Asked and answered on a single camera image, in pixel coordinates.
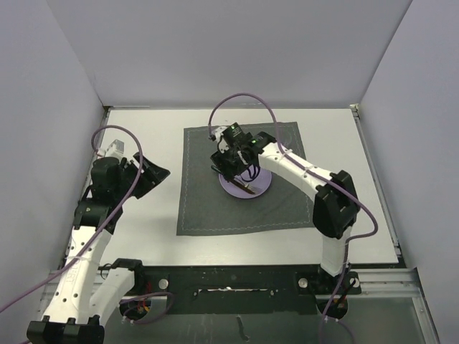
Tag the aluminium frame rail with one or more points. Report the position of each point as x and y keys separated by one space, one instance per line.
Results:
x=379 y=276

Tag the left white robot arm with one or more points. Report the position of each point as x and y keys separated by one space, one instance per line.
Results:
x=79 y=265

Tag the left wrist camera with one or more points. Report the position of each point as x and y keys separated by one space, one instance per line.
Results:
x=115 y=149

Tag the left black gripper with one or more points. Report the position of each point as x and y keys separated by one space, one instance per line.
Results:
x=149 y=178

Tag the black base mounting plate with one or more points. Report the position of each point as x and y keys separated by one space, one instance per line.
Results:
x=243 y=290

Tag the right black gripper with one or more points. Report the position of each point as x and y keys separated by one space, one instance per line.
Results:
x=220 y=158

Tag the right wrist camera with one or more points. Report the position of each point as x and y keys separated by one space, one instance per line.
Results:
x=231 y=134

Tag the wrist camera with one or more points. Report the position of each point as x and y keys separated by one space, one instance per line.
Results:
x=231 y=134
x=115 y=149

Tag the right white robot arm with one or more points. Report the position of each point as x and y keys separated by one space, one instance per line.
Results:
x=333 y=194

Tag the ornate silver fork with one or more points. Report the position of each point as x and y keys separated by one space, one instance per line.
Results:
x=257 y=190

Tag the purple plastic plate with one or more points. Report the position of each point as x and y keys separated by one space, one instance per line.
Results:
x=264 y=179

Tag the yellow green knife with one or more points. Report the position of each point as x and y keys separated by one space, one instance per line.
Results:
x=233 y=181

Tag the grey cloth placemat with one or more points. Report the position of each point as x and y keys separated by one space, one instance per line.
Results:
x=206 y=209

